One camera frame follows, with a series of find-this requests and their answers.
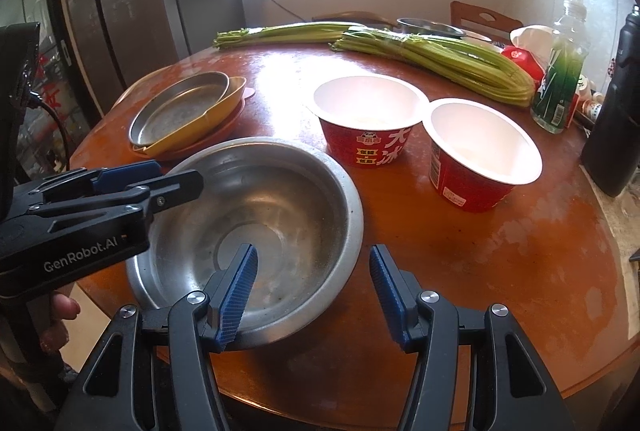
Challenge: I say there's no shallow steel pan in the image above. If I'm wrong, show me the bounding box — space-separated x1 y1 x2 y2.
128 72 230 147

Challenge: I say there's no large steel bowl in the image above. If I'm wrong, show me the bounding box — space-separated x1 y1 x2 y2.
126 136 363 350

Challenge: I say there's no red instant noodle bowl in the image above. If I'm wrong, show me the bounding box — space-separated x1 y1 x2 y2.
312 75 428 169

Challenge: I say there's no operator left hand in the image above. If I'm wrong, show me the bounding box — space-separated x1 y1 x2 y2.
40 291 81 354

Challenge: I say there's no black thermos bottle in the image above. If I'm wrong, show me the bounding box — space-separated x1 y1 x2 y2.
580 4 640 197

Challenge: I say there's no green liquid plastic bottle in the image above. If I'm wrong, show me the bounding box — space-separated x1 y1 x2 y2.
530 0 589 134

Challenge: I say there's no near celery bunch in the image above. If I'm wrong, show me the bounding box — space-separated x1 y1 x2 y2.
332 27 535 107

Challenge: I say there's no celery bunch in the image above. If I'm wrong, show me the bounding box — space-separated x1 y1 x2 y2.
332 27 535 107
213 21 361 50

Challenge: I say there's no red snack package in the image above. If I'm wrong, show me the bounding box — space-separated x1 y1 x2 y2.
501 46 544 89

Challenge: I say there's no far celery bunch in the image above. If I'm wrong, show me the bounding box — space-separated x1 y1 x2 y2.
213 21 361 50

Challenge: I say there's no white plastic bag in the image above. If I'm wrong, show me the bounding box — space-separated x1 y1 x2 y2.
509 25 555 67

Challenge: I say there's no far steel basin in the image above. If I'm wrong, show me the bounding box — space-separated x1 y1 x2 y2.
397 17 465 38

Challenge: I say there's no black cable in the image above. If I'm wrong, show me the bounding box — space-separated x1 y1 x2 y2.
27 91 72 172

